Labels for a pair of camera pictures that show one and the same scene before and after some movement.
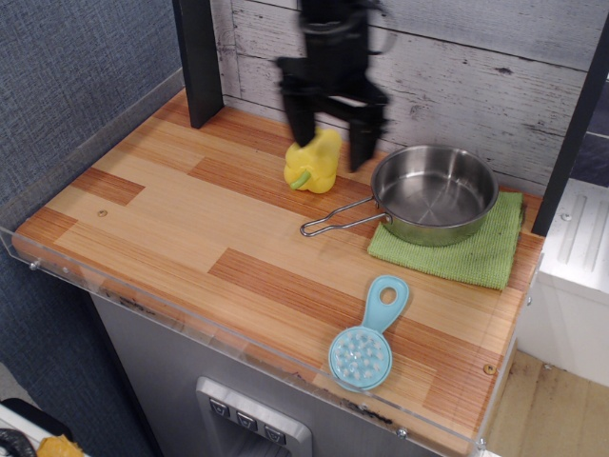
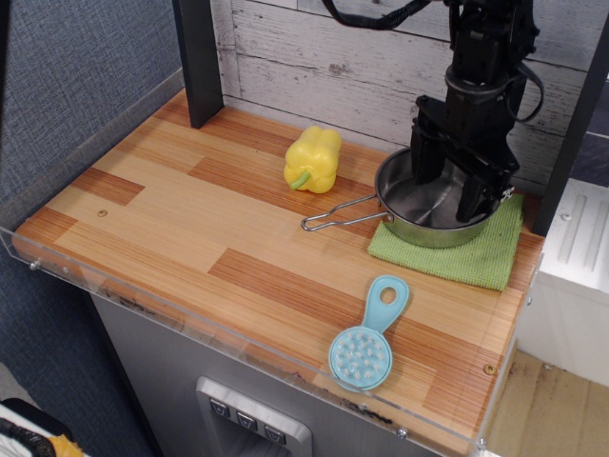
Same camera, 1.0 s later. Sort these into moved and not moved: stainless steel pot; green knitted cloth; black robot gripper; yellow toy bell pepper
Moved: black robot gripper
Not moved: yellow toy bell pepper; stainless steel pot; green knitted cloth
